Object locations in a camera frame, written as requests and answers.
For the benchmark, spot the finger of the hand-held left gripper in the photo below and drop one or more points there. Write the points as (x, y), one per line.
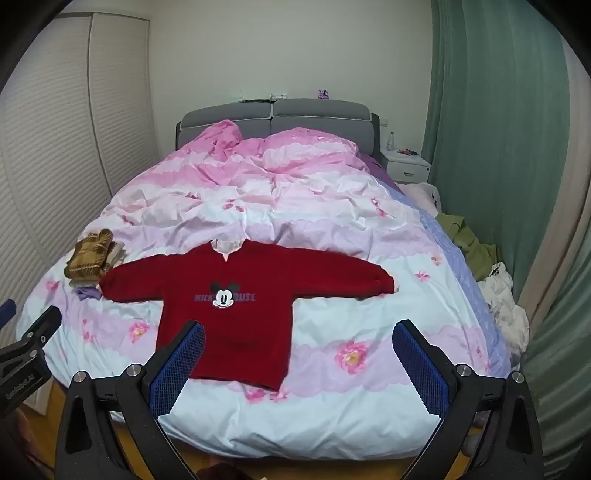
(5, 314)
(39, 327)

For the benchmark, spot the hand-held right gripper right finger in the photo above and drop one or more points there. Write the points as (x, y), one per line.
(425, 369)

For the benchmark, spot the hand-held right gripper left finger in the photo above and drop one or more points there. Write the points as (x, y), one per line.
(180, 364)

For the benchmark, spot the red cartoon print sweater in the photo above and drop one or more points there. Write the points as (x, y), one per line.
(258, 323)

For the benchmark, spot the small purple cloth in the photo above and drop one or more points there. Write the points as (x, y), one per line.
(90, 293)

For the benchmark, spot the brown plaid folded cloth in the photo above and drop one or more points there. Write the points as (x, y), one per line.
(90, 254)

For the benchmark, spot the white garment pile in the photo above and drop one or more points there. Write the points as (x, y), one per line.
(503, 304)

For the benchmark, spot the beige folded cloth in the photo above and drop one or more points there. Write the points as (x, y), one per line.
(116, 254)

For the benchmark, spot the olive green garment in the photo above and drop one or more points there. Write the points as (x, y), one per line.
(471, 244)

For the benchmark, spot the pale pink garment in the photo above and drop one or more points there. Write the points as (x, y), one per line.
(425, 196)

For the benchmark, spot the pink floral duvet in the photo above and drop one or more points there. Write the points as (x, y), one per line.
(323, 221)

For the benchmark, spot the white louvered wardrobe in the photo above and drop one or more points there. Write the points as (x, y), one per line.
(55, 138)

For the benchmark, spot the white nightstand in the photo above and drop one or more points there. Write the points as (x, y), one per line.
(408, 168)

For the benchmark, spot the clear plastic bottle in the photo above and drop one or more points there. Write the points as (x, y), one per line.
(391, 141)

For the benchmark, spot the green curtain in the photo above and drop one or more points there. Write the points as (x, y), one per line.
(485, 115)

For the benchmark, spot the grey upholstered bed headboard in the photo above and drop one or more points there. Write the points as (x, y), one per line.
(318, 113)

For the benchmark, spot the small white box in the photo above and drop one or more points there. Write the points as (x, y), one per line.
(279, 96)

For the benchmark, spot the small purple toy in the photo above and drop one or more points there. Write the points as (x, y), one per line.
(324, 94)

